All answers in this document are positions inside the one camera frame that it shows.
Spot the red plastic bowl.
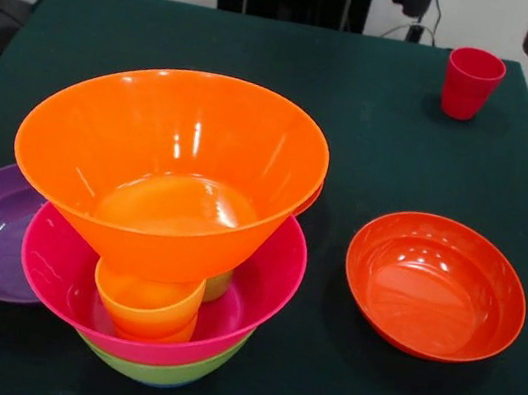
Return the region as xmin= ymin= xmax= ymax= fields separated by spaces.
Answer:
xmin=331 ymin=201 xmax=528 ymax=376
xmin=293 ymin=175 xmax=327 ymax=222

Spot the orange plastic bowl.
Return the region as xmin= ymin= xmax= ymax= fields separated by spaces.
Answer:
xmin=0 ymin=42 xmax=342 ymax=308

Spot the pink plastic bowl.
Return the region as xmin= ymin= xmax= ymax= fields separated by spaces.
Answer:
xmin=5 ymin=171 xmax=316 ymax=389

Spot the green plastic cup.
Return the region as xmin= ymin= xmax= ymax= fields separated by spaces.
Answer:
xmin=201 ymin=264 xmax=236 ymax=307

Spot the yellow plastic cup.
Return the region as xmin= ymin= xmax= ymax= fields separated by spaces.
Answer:
xmin=84 ymin=255 xmax=210 ymax=352

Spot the green plastic bowl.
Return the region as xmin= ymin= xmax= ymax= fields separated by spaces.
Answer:
xmin=72 ymin=298 xmax=257 ymax=395

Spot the black power plug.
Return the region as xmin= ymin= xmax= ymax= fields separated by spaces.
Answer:
xmin=406 ymin=22 xmax=426 ymax=43

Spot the red plastic cup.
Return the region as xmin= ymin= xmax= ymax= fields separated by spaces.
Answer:
xmin=437 ymin=43 xmax=511 ymax=128

